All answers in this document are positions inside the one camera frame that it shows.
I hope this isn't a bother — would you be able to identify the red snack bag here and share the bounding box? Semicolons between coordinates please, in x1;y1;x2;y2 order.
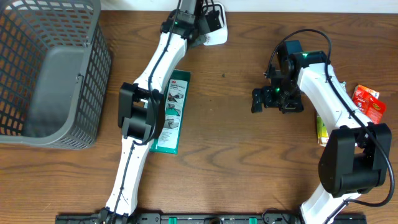
352;85;386;124

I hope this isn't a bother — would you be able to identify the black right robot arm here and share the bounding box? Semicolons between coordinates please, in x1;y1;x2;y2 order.
251;40;393;223

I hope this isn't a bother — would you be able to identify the mint wet wipes pack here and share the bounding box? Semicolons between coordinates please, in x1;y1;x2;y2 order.
340;82;346;92

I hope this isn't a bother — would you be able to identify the white barcode scanner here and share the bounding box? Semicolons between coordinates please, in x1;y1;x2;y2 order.
201;0;228;45

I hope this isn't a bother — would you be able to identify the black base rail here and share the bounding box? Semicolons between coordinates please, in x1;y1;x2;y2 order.
55;212;368;224

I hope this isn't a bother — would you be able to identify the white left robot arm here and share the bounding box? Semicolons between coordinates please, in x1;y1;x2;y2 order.
99;1;228;223

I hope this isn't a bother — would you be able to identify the green white 3M package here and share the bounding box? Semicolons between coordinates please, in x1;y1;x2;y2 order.
150;70;191;154

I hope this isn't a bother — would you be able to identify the green tea drink carton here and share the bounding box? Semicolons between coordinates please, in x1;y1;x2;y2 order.
317;114;329;147

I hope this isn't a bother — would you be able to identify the grey plastic mesh basket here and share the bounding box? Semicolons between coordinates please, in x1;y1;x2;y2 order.
1;0;112;150

